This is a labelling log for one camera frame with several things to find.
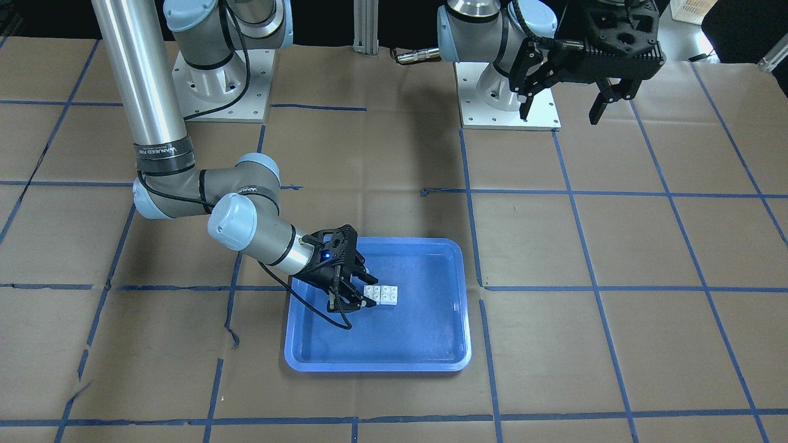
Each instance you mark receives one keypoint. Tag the white block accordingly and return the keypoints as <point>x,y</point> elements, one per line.
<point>388,295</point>
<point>373,292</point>

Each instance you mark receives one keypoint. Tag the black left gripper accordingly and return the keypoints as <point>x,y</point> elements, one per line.
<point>530,69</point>

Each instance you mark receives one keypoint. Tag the blue plastic tray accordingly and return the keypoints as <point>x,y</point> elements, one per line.
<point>424,327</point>

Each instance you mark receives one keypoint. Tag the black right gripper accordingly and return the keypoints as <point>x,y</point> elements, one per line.
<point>321,272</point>

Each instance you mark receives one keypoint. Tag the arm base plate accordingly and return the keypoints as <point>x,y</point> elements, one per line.
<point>486,102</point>
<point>202,90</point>

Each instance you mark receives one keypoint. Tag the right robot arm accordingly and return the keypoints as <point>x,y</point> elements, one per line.
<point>242,202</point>

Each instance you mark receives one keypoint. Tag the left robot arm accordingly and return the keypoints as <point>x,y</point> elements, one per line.
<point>484,31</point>

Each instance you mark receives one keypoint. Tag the aluminium frame post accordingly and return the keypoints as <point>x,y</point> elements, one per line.
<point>365,24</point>

